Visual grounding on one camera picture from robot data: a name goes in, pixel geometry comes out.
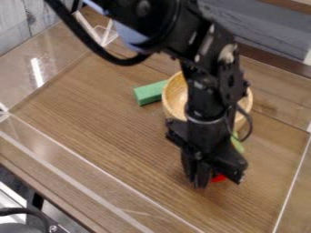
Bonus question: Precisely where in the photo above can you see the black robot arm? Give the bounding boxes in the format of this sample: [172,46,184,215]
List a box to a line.
[83,0,250,187]

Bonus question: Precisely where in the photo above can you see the black cable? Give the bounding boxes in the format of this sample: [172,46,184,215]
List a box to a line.
[41,0,156,67]

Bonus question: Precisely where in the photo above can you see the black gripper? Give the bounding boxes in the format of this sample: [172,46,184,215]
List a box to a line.
[165,118,248,188]

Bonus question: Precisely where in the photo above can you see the wooden bowl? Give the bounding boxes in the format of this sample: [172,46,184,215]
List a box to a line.
[161,71,254,131]

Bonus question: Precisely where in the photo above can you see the clear acrylic corner bracket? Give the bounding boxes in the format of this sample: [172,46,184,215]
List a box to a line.
[75,12,117,47]

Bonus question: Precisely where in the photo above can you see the red felt strawberry toy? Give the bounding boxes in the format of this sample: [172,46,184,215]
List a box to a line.
[210,130,247,184]

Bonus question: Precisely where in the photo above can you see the green foam block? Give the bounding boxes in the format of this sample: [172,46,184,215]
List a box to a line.
[133,80,168,106]

